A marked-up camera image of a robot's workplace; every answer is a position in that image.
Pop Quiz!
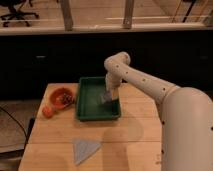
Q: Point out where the grey post left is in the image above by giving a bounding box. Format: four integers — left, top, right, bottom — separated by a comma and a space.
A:
60, 0, 73, 31

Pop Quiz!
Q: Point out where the orange bowl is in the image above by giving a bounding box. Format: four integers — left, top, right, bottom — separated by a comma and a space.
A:
49, 87, 74, 109

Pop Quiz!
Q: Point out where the small orange fruit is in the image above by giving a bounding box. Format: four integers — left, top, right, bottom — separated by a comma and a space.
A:
42, 106, 54, 118

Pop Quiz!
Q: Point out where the black office chair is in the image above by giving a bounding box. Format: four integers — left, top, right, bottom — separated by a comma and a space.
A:
0, 0, 39, 27

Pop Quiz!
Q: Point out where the grey post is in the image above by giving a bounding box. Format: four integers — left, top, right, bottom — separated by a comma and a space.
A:
123, 0, 134, 29
60, 0, 73, 31

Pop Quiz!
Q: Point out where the grey post right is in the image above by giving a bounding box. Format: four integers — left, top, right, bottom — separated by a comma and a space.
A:
123, 0, 134, 29

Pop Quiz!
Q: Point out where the green plastic tray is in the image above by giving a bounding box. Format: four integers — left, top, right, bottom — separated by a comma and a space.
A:
76, 77, 121, 121

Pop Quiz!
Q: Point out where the grey triangular cloth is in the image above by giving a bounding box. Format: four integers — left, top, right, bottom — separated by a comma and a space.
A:
73, 139, 101, 166

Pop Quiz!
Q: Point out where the black floor cable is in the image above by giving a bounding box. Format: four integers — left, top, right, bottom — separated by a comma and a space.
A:
0, 105, 28, 141

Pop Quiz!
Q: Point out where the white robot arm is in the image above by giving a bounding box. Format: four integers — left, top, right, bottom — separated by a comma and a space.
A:
104, 52, 213, 171

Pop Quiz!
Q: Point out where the grey blue sponge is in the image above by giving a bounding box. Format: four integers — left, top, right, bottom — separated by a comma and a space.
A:
101, 92, 117, 104

